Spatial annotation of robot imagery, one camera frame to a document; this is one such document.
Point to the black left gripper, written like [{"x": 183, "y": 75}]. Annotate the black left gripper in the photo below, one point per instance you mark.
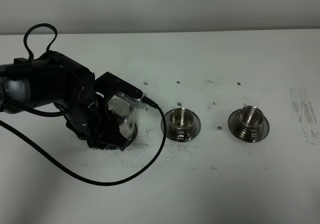
[{"x": 90, "y": 124}]

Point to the stainless steel teapot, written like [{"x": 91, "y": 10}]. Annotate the stainless steel teapot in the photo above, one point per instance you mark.
[{"x": 121, "y": 111}]

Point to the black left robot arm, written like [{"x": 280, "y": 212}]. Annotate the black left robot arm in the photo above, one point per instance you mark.
[{"x": 55, "y": 85}]

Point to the steel teapot saucer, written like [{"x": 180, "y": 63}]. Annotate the steel teapot saucer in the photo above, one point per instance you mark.
[{"x": 129, "y": 131}]

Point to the middle stainless steel teacup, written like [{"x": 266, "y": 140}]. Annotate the middle stainless steel teacup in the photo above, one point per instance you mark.
[{"x": 181, "y": 125}]

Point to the stainless steel teacup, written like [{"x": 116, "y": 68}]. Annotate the stainless steel teacup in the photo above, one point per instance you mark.
[
  {"x": 181, "y": 125},
  {"x": 250, "y": 118}
]

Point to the middle stainless steel saucer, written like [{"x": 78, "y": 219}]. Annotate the middle stainless steel saucer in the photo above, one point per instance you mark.
[{"x": 197, "y": 125}]

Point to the stainless steel saucer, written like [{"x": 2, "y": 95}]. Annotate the stainless steel saucer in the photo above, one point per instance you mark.
[
  {"x": 236, "y": 131},
  {"x": 197, "y": 125}
]

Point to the right stainless steel saucer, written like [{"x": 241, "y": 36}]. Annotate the right stainless steel saucer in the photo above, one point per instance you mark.
[{"x": 236, "y": 131}]

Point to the right stainless steel teacup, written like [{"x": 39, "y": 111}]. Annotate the right stainless steel teacup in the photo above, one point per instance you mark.
[{"x": 250, "y": 118}]

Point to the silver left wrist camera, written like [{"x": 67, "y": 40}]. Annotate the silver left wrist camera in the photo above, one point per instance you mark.
[{"x": 122, "y": 91}]

